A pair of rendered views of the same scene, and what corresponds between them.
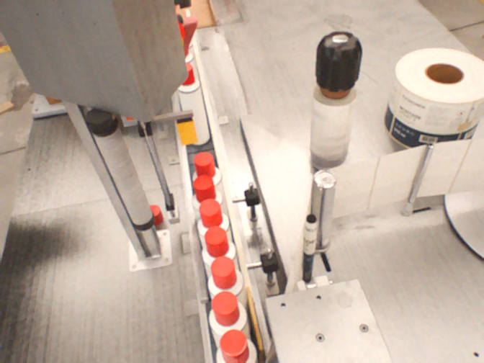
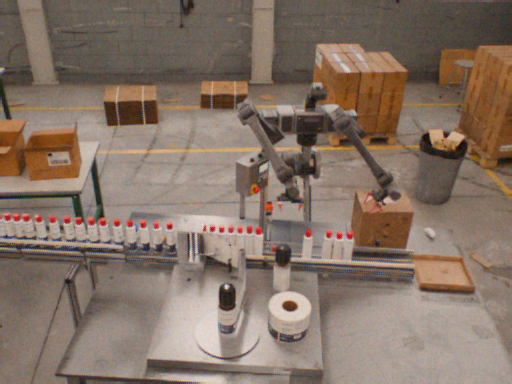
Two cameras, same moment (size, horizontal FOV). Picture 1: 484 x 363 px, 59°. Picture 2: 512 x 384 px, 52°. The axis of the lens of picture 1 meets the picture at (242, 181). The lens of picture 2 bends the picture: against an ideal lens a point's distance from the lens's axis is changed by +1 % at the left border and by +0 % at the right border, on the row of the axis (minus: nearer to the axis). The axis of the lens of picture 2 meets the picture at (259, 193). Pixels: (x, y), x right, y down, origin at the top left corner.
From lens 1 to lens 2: 2.73 m
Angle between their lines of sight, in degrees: 72
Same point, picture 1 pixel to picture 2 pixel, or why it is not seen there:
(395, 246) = not seen: hidden behind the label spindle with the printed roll
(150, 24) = (241, 179)
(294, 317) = (198, 223)
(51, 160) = (316, 228)
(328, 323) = (195, 226)
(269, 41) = (394, 305)
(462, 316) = (201, 299)
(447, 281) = (213, 300)
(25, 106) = (489, 274)
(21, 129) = not seen: hidden behind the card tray
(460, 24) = not seen: outside the picture
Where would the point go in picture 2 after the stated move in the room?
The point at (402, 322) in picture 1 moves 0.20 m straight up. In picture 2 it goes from (206, 286) to (205, 256)
